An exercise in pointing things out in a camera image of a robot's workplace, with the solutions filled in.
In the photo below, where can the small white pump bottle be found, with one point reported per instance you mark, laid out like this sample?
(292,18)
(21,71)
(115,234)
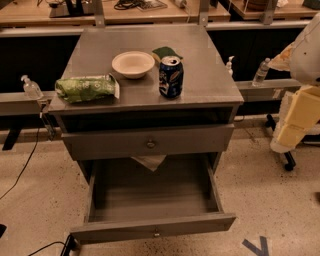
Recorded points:
(229,65)

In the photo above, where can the wooden background desk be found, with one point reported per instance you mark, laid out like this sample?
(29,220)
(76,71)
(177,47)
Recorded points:
(27,13)

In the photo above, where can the white bowl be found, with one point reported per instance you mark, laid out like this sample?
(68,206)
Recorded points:
(133,64)

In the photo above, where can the grey upper drawer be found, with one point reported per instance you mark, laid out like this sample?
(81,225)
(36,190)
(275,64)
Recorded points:
(146,142)

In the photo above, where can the blue pepsi can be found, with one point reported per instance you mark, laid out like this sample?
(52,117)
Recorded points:
(171,74)

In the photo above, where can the white paper under drawer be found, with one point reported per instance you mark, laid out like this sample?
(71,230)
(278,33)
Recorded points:
(150,162)

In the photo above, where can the black table leg base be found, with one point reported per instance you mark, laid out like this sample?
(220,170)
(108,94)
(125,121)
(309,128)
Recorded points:
(308,139)

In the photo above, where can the green chip bag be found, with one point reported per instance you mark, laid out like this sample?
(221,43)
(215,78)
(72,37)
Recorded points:
(87,88)

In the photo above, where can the open grey lower drawer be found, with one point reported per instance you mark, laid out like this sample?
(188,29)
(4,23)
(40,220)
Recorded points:
(127,201)

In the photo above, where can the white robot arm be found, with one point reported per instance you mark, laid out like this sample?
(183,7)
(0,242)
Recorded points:
(302,57)

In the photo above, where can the left clear sanitizer bottle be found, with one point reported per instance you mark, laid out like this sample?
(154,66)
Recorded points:
(31,88)

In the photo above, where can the green yellow sponge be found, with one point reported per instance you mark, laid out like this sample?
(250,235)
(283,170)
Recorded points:
(159,53)

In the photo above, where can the grey drawer cabinet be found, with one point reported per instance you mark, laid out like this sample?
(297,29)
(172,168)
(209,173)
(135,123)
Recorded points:
(209,95)

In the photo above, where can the clear water bottle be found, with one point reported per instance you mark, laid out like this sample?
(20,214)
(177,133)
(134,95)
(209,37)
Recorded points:
(261,73)

